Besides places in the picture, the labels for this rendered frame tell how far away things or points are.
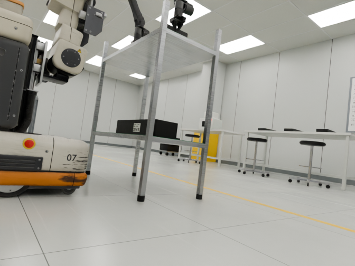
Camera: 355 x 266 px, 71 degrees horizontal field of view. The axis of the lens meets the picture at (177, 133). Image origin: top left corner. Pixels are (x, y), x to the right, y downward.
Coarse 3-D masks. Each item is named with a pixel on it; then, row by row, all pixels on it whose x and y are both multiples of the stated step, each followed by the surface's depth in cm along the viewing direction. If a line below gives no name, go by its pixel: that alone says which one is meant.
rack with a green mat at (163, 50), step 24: (168, 0) 138; (144, 48) 164; (168, 48) 159; (192, 48) 154; (216, 48) 162; (144, 72) 220; (216, 72) 162; (96, 96) 205; (144, 96) 229; (96, 120) 203; (144, 144) 134; (192, 144) 151; (144, 168) 132; (144, 192) 132
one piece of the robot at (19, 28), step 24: (0, 24) 107; (24, 24) 112; (0, 48) 108; (24, 48) 113; (0, 72) 107; (24, 72) 114; (0, 96) 108; (24, 96) 131; (0, 120) 108; (24, 120) 126
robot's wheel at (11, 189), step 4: (0, 188) 106; (4, 188) 107; (8, 188) 108; (12, 188) 109; (16, 188) 110; (20, 188) 111; (24, 188) 112; (0, 192) 106; (4, 192) 107; (8, 192) 108; (12, 192) 109; (16, 192) 110; (20, 192) 111; (0, 196) 107; (4, 196) 107; (8, 196) 108; (12, 196) 109
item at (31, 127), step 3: (36, 96) 360; (36, 99) 389; (36, 102) 396; (36, 105) 396; (33, 108) 358; (36, 108) 396; (33, 111) 358; (33, 114) 358; (33, 117) 359; (33, 120) 394; (33, 123) 394; (30, 126) 357; (33, 126) 394; (30, 129) 357; (33, 129) 394; (30, 132) 357
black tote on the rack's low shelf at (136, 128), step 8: (120, 120) 195; (128, 120) 184; (136, 120) 174; (144, 120) 166; (160, 120) 156; (120, 128) 193; (128, 128) 182; (136, 128) 173; (144, 128) 164; (160, 128) 156; (168, 128) 160; (176, 128) 164; (160, 136) 157; (168, 136) 160
